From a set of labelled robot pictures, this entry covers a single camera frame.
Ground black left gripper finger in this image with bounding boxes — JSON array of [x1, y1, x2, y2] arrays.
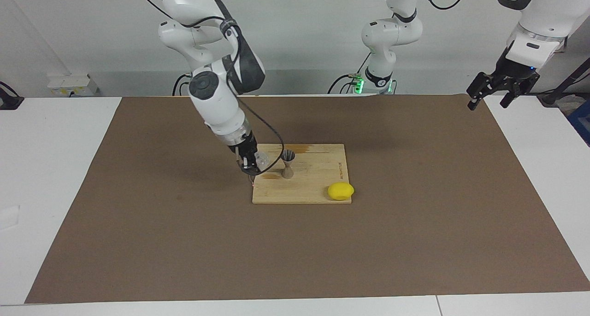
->
[[499, 82, 531, 108], [466, 72, 496, 111]]

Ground metal double jigger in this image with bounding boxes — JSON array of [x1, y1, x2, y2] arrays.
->
[[281, 150, 296, 180]]

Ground black tripod leg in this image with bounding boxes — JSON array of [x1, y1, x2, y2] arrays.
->
[[537, 58, 590, 107]]

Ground wooden cutting board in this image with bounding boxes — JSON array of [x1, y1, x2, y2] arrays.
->
[[252, 143, 352, 205]]

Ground yellow lemon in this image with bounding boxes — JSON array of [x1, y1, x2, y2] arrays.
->
[[327, 182, 355, 201]]

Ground brown table mat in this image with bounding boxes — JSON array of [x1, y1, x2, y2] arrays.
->
[[24, 94, 590, 304]]

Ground black stand base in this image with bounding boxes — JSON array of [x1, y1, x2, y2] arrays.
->
[[0, 81, 24, 110]]

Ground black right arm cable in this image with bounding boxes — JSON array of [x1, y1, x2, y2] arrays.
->
[[136, 0, 285, 175]]

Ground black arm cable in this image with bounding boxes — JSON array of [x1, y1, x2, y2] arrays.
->
[[136, 0, 285, 175], [417, 0, 590, 42]]

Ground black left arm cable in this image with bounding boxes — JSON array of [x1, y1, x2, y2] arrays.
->
[[417, 0, 590, 42]]

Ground black right base cables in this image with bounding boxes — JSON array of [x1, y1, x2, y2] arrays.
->
[[173, 74, 192, 96]]

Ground black base cables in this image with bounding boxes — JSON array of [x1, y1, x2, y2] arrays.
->
[[328, 53, 370, 94], [173, 74, 192, 96]]

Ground black left base cables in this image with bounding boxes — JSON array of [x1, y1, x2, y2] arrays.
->
[[328, 53, 370, 94]]

